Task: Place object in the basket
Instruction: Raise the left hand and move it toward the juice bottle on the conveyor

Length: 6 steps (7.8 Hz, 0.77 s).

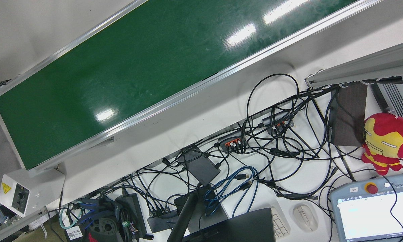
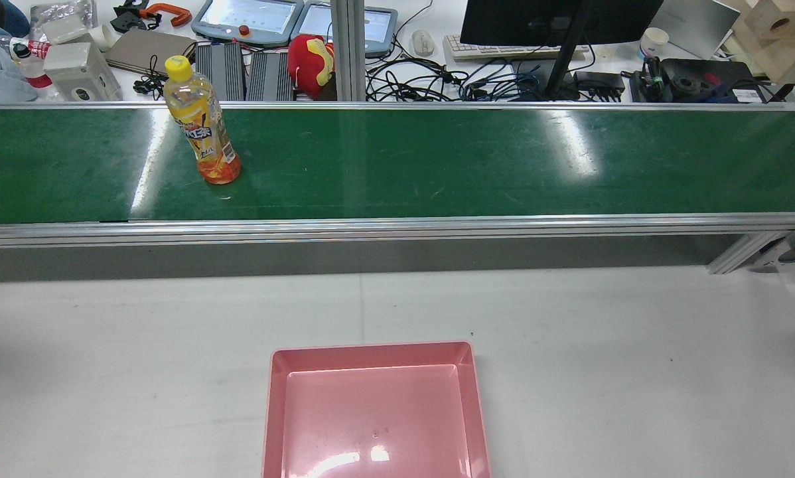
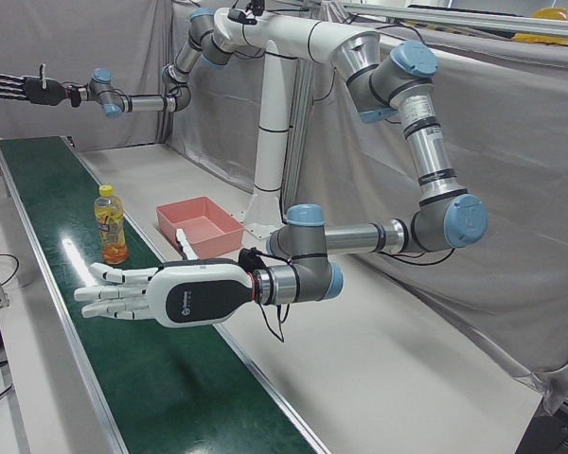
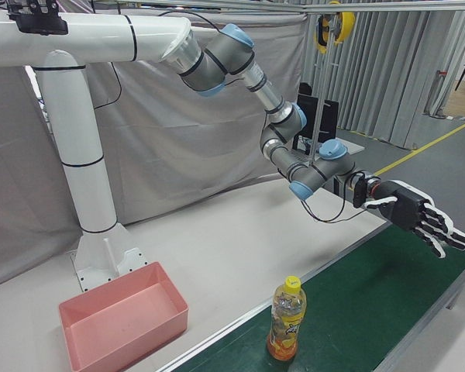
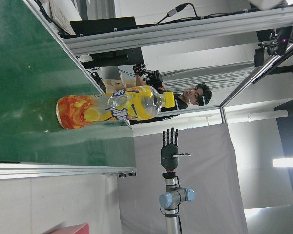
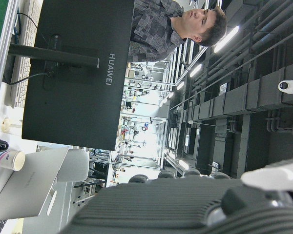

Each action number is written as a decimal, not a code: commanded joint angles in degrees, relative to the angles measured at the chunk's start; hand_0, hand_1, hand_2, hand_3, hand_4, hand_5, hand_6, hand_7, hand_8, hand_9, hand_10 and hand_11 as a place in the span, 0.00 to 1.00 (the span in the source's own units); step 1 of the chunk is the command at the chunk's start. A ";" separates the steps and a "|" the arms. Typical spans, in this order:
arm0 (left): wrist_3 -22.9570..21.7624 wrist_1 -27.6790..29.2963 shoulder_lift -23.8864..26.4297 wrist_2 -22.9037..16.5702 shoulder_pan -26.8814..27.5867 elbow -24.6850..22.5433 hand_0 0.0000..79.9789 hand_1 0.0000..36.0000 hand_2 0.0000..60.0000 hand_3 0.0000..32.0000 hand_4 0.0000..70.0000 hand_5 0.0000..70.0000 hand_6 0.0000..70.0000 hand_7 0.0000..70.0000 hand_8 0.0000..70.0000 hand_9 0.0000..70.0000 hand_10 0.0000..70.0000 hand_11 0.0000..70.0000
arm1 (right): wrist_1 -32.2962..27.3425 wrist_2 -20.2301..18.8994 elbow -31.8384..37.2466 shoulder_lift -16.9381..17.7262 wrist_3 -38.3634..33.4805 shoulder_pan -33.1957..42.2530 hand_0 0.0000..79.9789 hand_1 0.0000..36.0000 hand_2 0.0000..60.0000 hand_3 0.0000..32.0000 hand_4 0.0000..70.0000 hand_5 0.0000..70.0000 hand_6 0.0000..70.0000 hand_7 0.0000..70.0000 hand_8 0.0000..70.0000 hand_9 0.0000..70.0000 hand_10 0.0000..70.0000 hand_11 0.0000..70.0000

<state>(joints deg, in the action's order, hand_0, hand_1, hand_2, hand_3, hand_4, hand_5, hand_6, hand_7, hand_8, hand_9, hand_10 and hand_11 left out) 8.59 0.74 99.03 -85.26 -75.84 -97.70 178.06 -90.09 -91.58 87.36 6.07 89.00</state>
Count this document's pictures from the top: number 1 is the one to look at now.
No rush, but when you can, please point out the teal cable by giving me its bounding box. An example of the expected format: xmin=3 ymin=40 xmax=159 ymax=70
xmin=58 ymin=206 xmax=80 ymax=230

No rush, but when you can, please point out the black teach pendant cable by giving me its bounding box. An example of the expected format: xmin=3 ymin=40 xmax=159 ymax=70
xmin=384 ymin=183 xmax=403 ymax=242

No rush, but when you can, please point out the white keyboard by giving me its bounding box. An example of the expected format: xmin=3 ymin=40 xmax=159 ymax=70
xmin=270 ymin=206 xmax=291 ymax=240

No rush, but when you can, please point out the dark brown flat panel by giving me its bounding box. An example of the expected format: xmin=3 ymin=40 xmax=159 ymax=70
xmin=330 ymin=82 xmax=369 ymax=147

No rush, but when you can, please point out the black monitor stand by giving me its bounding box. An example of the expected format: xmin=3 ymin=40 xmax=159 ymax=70
xmin=167 ymin=187 xmax=229 ymax=242

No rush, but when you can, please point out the black looped cable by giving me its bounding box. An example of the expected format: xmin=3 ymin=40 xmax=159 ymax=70
xmin=246 ymin=73 xmax=300 ymax=158

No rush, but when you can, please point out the grey USB hub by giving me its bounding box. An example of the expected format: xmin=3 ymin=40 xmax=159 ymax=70
xmin=261 ymin=112 xmax=295 ymax=135

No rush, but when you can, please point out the Iron Man plush toy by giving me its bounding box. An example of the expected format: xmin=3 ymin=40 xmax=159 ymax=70
xmin=361 ymin=113 xmax=403 ymax=176

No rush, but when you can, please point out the blue network cable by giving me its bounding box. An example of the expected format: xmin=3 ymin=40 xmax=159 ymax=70
xmin=204 ymin=166 xmax=259 ymax=216

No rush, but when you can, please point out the grey UR teach pendant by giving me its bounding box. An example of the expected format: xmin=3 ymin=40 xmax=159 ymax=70
xmin=329 ymin=173 xmax=403 ymax=242

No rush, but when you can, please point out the white conveyor control box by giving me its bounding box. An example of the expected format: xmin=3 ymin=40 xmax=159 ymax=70
xmin=0 ymin=168 xmax=66 ymax=218

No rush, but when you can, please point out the bundle of black cables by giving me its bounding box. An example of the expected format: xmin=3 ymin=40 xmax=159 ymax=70
xmin=122 ymin=86 xmax=368 ymax=219

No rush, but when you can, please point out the white computer mouse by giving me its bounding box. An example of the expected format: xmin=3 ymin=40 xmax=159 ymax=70
xmin=293 ymin=204 xmax=319 ymax=233

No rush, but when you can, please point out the dark docking hub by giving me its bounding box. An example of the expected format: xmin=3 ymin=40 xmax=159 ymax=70
xmin=147 ymin=208 xmax=179 ymax=233

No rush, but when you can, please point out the black power adapter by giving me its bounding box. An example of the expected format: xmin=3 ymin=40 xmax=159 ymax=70
xmin=115 ymin=193 xmax=147 ymax=236

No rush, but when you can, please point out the white barcode label tag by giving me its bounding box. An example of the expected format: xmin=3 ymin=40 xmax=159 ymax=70
xmin=65 ymin=226 xmax=84 ymax=240

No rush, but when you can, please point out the black flat power brick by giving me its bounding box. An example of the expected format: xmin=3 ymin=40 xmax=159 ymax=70
xmin=176 ymin=145 xmax=221 ymax=186

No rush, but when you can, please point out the green conveyor belt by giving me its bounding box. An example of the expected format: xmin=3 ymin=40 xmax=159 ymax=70
xmin=0 ymin=0 xmax=383 ymax=172

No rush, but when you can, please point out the black monitor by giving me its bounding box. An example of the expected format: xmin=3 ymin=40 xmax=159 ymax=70
xmin=182 ymin=207 xmax=276 ymax=242

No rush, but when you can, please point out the USB hub with orange ports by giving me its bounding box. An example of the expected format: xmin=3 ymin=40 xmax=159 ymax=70
xmin=217 ymin=129 xmax=248 ymax=152

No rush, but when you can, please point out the aluminium profile post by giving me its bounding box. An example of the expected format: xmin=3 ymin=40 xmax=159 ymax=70
xmin=304 ymin=38 xmax=403 ymax=88

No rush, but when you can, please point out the black robot flange part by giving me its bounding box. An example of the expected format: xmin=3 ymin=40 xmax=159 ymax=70
xmin=86 ymin=215 xmax=125 ymax=242

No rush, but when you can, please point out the grey ribbed metal box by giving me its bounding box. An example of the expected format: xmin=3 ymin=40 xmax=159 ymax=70
xmin=376 ymin=82 xmax=403 ymax=127

